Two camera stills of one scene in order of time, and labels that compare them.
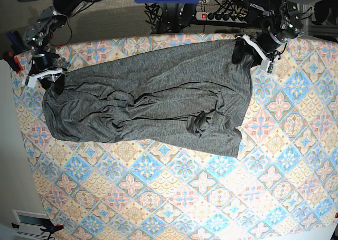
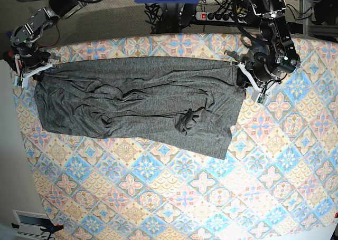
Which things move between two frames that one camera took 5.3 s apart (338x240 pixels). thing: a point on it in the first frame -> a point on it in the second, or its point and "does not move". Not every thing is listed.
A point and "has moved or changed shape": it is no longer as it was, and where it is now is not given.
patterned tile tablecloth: x=283 y=185 does not move
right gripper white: x=266 y=65 -> x=245 y=79
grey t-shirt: x=195 y=95 has moved or changed shape
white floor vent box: x=30 y=223 does not move
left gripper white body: x=32 y=79 -> x=25 y=78
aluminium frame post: x=305 y=21 does not move
